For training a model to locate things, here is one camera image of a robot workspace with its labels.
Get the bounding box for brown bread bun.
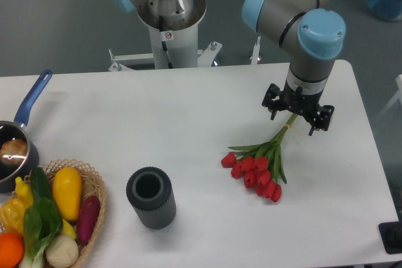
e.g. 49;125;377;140
1;139;28;166

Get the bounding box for black device at edge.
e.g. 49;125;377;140
378;222;401;254

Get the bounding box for yellow lemon under greens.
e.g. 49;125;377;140
60;219;77;240

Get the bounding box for green bok choy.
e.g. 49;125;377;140
19;198;63;267

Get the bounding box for white furniture edge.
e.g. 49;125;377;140
378;75;402;119

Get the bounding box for yellow squash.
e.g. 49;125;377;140
52;166;82;222

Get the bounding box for small yellow gourd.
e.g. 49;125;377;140
15;177;33;206

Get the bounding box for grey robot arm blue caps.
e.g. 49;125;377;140
113;0;346;131

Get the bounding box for dark pot blue handle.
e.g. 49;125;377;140
1;70;53;193

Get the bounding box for orange fruit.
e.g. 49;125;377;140
1;232;24;267

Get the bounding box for beige garlic bulb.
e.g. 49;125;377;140
45;234;79;268

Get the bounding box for black cable on pedestal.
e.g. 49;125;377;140
158;15;173;69

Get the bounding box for woven wicker basket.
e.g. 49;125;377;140
1;159;107;267

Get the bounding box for purple eggplant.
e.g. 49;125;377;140
77;195;101;244

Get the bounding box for yellow bell pepper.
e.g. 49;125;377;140
1;198;28;236

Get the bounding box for red tulip bouquet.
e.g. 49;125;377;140
220;114;297;203

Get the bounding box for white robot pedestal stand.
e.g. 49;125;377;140
109;25;222;72

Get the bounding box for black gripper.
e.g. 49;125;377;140
262;83;335;136

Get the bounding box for dark grey ribbed vase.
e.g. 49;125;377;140
126;166;177;230

